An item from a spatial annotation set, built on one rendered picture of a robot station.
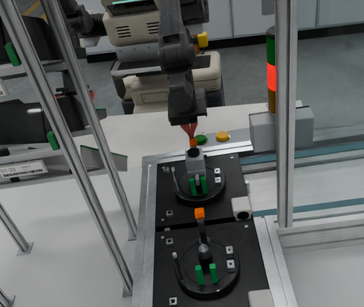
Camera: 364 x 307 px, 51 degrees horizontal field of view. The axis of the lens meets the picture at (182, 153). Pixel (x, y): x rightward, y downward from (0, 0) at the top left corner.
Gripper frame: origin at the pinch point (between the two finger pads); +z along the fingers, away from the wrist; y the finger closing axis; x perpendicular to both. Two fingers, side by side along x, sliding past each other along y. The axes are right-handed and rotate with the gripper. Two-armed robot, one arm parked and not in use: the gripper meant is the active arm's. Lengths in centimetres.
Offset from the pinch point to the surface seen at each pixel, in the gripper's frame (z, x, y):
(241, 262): 8.7, -36.5, 7.9
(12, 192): 20, 10, -64
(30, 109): -30.2, -26.9, -26.3
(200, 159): -2.9, -13.9, 1.9
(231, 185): 8.6, -12.6, 8.8
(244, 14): 71, 284, 55
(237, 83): 104, 213, 36
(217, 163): 8.5, -3.0, 6.1
